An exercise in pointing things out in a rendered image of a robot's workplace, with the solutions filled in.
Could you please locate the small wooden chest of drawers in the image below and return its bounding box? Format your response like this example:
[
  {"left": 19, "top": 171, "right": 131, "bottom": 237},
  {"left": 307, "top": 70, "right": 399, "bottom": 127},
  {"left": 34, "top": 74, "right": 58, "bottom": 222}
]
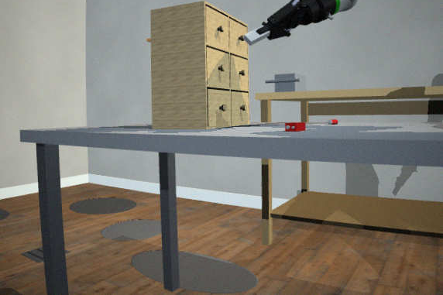
[{"left": 151, "top": 1, "right": 249, "bottom": 129}]

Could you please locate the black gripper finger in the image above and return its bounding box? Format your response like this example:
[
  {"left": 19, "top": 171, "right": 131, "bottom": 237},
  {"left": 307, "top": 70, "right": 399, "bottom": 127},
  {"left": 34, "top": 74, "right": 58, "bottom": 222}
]
[
  {"left": 244, "top": 0, "right": 302, "bottom": 43},
  {"left": 243, "top": 21, "right": 300, "bottom": 46}
]

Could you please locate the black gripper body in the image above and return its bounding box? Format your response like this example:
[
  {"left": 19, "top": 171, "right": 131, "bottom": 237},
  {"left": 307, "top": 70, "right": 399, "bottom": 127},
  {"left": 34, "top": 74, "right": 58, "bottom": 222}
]
[{"left": 289, "top": 0, "right": 319, "bottom": 26}]

